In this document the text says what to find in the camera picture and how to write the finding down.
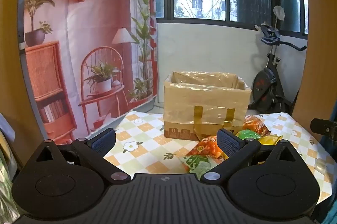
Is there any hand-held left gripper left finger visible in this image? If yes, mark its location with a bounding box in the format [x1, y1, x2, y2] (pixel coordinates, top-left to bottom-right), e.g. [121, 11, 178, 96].
[23, 128, 131, 185]

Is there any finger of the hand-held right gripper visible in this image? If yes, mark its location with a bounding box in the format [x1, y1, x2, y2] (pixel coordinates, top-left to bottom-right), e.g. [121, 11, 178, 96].
[310, 118, 337, 136]

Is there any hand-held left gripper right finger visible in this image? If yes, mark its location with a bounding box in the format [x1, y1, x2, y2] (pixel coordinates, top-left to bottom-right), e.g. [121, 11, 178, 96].
[200, 128, 312, 184]

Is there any orange snack packet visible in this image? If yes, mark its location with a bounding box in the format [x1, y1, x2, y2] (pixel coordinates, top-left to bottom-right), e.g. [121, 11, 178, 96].
[242, 115, 271, 136]
[188, 136, 227, 160]

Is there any pale green snack packet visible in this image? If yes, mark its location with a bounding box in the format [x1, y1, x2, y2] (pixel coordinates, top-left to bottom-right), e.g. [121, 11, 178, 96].
[179, 154, 219, 175]

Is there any yellow snack packet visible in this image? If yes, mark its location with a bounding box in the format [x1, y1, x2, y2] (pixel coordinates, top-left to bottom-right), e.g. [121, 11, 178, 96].
[259, 134, 284, 146]

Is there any cardboard box with plastic liner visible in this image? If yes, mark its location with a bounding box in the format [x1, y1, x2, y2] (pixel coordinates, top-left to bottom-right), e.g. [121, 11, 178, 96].
[163, 71, 252, 141]

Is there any checkered flower tablecloth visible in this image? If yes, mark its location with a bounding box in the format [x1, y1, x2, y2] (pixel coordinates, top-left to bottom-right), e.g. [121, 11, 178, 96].
[71, 111, 333, 205]

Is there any black exercise bike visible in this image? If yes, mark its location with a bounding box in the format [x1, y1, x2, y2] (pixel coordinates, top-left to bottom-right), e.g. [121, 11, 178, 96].
[249, 24, 307, 115]

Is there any patterned cloth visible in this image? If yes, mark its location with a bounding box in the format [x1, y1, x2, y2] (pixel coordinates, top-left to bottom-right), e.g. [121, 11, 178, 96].
[0, 113, 20, 217]

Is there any round white disc on stalk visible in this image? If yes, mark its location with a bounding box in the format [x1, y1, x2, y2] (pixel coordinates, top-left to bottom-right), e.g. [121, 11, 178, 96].
[273, 5, 286, 21]

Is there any printed wall backdrop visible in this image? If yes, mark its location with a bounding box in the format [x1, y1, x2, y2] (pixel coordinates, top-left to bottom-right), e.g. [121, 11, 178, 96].
[18, 0, 159, 141]

